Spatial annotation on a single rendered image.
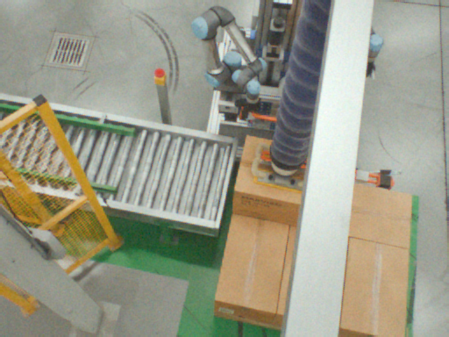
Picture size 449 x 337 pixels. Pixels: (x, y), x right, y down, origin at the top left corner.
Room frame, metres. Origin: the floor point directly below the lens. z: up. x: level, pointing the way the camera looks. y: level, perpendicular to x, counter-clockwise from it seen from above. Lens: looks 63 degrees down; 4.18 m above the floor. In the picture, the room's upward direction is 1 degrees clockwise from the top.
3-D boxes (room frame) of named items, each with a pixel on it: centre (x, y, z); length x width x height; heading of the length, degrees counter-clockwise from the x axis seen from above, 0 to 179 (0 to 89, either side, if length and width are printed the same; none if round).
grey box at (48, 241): (0.75, 0.84, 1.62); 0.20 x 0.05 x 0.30; 79
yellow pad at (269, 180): (1.36, -0.40, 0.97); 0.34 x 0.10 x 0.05; 78
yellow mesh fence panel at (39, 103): (0.99, 1.05, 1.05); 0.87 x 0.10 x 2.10; 131
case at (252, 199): (1.44, -0.44, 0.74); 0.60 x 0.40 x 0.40; 78
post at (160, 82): (2.11, 0.40, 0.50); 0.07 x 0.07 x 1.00; 79
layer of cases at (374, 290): (1.09, -0.68, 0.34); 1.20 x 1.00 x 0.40; 79
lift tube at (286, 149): (1.46, -0.43, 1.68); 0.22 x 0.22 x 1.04
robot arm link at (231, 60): (2.08, -0.08, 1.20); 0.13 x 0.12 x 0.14; 134
